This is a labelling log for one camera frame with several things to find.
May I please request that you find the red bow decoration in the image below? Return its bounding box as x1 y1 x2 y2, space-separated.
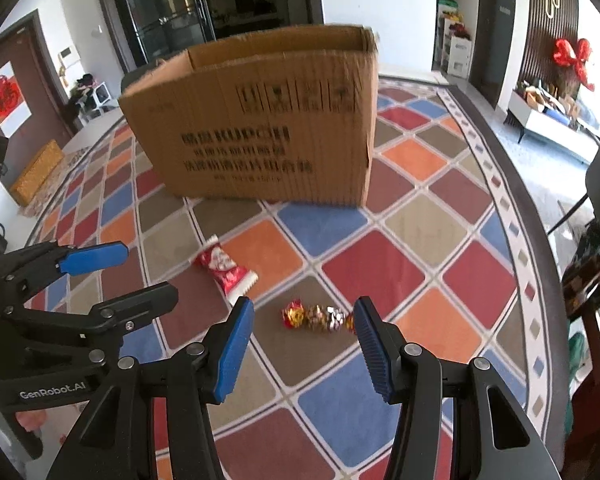
552 37 597 92

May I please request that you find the brown cardboard box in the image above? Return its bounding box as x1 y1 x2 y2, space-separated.
117 23 381 209

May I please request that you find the white stool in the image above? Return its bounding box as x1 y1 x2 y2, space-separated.
79 83 120 121

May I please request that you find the dark slatted wall panel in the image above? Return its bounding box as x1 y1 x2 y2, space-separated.
526 0 581 92

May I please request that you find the colourful checkered rug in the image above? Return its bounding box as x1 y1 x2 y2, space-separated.
10 74 567 480

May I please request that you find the red white snack packet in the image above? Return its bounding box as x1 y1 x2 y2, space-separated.
195 235 259 304

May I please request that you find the white storage shelf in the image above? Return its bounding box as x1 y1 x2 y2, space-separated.
436 0 474 79

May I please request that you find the dark glass door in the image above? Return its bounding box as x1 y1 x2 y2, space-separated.
107 0 326 77

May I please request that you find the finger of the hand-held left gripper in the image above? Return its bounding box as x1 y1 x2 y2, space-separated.
0 281 180 347
0 241 130 312

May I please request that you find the white wall intercom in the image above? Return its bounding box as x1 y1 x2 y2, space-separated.
55 47 84 72

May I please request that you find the red paper-cut poster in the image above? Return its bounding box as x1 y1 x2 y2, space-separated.
0 61 31 124

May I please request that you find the foil candy string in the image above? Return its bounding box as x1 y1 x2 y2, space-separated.
280 298 357 334

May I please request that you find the brown wooden door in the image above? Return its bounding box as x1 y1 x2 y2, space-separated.
0 14 74 147

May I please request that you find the white low cabinet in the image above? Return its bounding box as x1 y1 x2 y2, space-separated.
504 77 600 163

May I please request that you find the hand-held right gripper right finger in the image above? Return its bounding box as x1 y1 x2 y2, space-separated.
354 296 563 480

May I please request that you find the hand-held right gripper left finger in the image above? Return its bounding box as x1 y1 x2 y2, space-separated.
45 296 256 480

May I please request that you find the dark wooden side table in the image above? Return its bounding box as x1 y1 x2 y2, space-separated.
561 230 600 361

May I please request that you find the woven straw basket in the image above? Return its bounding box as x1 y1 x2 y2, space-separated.
9 139 67 207

